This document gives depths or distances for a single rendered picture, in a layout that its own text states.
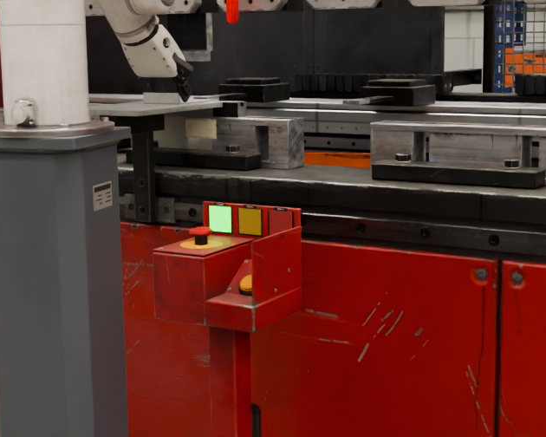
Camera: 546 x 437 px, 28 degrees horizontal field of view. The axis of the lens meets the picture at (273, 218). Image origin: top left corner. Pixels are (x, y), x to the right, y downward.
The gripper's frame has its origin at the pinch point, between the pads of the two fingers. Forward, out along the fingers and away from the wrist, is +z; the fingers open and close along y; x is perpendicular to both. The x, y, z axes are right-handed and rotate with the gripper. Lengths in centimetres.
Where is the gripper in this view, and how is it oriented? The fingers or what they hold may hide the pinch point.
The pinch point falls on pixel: (172, 90)
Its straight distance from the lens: 217.3
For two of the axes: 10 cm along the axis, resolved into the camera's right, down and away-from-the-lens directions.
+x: -3.6, 7.6, -5.4
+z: 3.3, 6.5, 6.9
